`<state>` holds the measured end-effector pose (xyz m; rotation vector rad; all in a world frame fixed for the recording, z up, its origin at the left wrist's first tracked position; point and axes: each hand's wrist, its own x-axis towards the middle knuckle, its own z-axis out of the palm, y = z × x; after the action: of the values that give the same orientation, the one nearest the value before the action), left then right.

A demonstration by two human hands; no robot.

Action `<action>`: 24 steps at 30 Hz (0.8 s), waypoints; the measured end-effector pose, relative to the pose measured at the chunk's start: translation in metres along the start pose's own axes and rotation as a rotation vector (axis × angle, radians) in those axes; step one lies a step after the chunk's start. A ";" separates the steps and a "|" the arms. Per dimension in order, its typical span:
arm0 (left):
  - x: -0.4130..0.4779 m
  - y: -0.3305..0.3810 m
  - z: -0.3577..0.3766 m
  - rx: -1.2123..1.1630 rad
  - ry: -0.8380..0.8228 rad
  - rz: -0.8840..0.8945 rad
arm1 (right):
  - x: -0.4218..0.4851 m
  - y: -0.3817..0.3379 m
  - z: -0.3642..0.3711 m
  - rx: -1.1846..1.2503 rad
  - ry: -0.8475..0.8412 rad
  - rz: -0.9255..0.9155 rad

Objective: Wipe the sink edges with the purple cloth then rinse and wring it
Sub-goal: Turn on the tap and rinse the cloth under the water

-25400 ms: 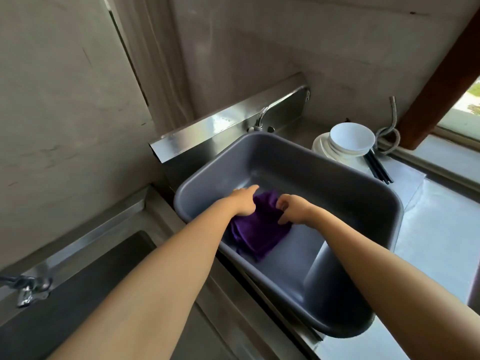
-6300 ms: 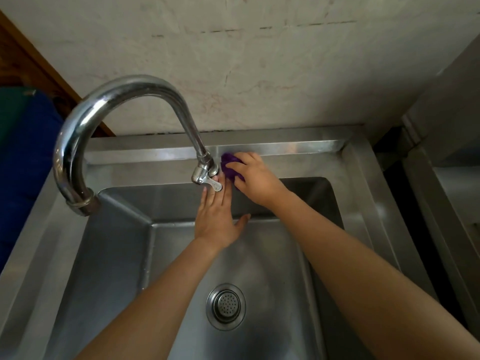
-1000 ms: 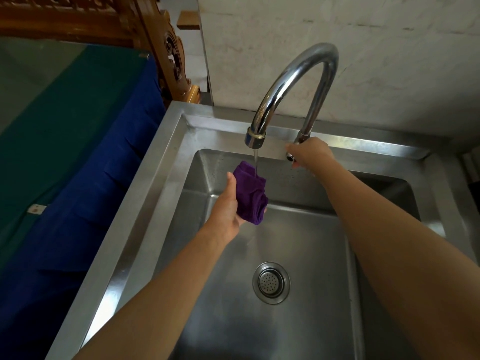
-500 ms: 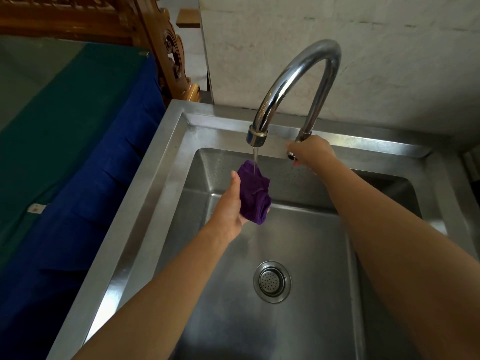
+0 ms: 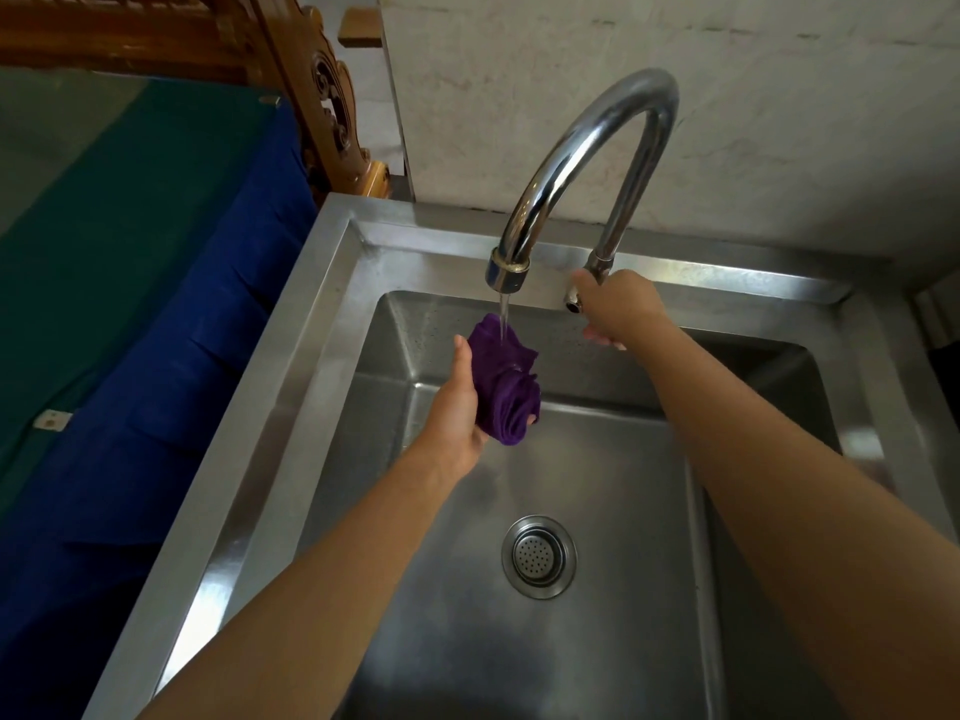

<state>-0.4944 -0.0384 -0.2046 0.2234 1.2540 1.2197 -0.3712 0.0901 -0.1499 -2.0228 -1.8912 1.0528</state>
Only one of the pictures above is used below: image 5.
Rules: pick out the person's right hand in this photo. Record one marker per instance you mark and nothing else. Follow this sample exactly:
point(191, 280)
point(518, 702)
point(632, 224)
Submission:
point(622, 303)

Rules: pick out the person's left hand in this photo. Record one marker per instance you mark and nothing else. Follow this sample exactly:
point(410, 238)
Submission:
point(454, 427)

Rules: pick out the purple cleaning cloth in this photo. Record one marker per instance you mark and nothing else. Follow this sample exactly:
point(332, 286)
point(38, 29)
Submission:
point(506, 389)

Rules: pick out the chrome gooseneck faucet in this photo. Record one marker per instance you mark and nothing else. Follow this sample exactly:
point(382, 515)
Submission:
point(592, 127)

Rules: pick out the stainless steel sink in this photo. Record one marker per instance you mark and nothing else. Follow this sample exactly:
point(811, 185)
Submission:
point(600, 652)

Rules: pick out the person's right forearm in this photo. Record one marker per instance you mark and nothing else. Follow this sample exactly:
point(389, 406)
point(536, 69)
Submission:
point(787, 502)

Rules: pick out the person's left forearm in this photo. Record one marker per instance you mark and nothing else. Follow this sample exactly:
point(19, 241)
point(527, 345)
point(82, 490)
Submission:
point(322, 599)

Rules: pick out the metal drain strainer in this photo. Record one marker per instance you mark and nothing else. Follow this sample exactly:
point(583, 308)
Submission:
point(538, 557)

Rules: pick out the wooden bench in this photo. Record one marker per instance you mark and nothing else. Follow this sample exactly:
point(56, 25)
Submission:
point(360, 28)

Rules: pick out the green table cloth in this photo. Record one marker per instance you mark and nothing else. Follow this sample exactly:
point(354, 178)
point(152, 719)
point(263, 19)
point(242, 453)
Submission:
point(112, 239)

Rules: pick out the carved wooden furniture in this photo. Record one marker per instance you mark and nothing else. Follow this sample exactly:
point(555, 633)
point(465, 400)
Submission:
point(285, 67)

